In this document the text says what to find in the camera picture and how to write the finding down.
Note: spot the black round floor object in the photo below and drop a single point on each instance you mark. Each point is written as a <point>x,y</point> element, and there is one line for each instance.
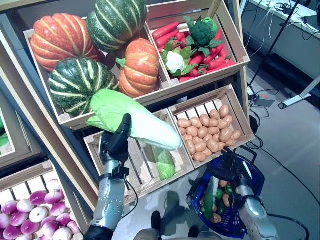
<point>253,125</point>

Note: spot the grey box with red button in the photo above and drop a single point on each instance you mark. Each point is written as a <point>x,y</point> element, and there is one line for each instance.
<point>265,102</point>

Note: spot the toy napa cabbage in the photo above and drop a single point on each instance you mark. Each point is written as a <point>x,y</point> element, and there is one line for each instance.
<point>150,127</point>
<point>165,165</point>
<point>210,197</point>

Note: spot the white office desk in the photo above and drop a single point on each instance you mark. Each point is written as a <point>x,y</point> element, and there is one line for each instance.
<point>295,57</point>

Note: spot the orange pumpkin with green stem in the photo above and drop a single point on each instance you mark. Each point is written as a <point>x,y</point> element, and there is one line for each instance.
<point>140,67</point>

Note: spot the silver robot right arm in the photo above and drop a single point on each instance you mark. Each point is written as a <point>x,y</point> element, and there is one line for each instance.
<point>255,215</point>

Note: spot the red toy carrot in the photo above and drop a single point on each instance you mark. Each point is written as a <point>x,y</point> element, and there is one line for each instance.
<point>220,65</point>
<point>165,30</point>
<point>165,40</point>

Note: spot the green striped pumpkin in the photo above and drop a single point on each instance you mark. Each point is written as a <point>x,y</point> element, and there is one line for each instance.
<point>117,22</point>
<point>75,82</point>

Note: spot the green toy pepper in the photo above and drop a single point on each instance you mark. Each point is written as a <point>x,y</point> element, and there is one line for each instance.
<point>228,190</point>
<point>219,193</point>

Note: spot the black metal stand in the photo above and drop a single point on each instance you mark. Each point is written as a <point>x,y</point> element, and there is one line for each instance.
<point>274,42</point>

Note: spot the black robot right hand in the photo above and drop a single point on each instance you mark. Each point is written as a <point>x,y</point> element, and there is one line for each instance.
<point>227,167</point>

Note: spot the wide wooden slat crate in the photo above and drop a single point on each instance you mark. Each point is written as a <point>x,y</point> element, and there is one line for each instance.
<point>160,91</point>

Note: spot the green leafy toy vegetable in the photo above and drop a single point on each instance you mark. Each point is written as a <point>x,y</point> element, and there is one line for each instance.
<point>3,140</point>

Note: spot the silver robot left leg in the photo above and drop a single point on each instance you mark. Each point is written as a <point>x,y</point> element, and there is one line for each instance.
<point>156,221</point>

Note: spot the green toy broccoli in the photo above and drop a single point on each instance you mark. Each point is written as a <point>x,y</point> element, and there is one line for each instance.
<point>202,32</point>

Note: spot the purple white toy turnip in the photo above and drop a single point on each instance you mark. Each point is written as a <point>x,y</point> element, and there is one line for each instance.
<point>30,226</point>
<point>62,233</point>
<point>50,228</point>
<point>53,185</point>
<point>58,208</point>
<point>18,218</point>
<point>37,197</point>
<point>9,207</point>
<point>25,205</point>
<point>38,215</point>
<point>12,232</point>
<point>53,197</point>

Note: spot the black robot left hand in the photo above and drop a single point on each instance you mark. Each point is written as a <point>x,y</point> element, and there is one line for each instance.
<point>117,145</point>

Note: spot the ribbed orange pumpkin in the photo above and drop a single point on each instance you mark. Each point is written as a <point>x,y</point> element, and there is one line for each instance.
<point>62,37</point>

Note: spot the white power adapter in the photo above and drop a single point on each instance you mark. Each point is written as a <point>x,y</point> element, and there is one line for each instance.
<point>251,91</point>

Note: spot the white toy cauliflower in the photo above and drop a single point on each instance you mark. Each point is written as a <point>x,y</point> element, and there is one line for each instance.
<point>175,61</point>

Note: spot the brown knobbly toy vegetable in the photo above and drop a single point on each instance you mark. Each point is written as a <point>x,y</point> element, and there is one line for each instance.
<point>215,218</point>

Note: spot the blue plastic shopping basket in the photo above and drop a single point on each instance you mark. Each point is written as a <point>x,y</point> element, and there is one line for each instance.
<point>257,180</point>

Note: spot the tan toy potato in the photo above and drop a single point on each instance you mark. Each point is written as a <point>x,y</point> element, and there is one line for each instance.
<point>235,135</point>
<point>230,143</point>
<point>199,156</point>
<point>183,123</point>
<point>226,200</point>
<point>190,147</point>
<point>225,134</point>
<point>224,110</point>
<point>212,145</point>
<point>222,183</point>
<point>200,147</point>

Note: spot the wooden framed display shelf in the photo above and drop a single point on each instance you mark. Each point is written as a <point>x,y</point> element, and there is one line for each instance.
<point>40,125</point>

